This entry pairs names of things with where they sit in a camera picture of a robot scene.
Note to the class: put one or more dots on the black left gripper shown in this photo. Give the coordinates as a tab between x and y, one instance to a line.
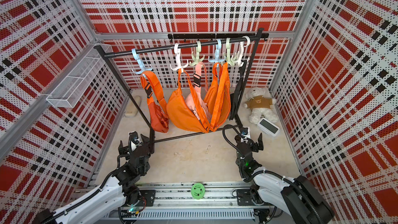
124	151

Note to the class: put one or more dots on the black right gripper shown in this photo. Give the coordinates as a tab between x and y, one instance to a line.
255	149

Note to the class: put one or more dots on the dark rust orange bag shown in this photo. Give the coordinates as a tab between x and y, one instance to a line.
157	105

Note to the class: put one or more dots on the orange sling bag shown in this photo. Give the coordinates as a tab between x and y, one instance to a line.
218	96

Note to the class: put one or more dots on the orange bottom bag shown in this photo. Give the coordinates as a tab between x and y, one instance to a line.
179	113

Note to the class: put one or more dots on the pink sling bag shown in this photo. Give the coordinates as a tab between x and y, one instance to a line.
197	78

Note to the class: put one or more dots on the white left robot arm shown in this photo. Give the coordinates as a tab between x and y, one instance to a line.
117	189

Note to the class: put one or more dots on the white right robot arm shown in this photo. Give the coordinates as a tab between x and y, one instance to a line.
296	197

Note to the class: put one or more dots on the white hook far right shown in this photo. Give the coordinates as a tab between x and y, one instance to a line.
239	55

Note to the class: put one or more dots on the white hook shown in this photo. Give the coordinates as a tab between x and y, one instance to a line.
239	55
180	67

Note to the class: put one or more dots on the light blue hook far left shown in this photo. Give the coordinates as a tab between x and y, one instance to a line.
140	63

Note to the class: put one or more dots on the pale green hook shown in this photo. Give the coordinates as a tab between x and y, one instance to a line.
228	57

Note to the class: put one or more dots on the light green hook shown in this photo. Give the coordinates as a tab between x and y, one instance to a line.
196	56

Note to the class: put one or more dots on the white digital clock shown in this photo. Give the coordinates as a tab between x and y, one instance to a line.
268	127

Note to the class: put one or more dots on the beige glasses case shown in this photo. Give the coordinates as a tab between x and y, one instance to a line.
131	110

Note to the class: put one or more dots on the white teddy bear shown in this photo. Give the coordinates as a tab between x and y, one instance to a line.
260	105

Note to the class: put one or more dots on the green round disc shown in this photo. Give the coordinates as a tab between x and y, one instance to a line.
198	191

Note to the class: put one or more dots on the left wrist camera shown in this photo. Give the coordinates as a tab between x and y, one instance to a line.
134	140

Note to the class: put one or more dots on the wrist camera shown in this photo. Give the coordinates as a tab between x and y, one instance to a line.
134	140
245	132

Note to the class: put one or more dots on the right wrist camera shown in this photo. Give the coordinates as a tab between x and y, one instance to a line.
245	132

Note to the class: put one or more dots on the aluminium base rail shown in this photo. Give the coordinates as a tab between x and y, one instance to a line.
182	197

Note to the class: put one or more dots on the white wire basket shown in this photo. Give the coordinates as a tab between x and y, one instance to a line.
70	90

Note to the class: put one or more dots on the black wall bracket strip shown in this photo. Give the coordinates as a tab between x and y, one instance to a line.
208	35

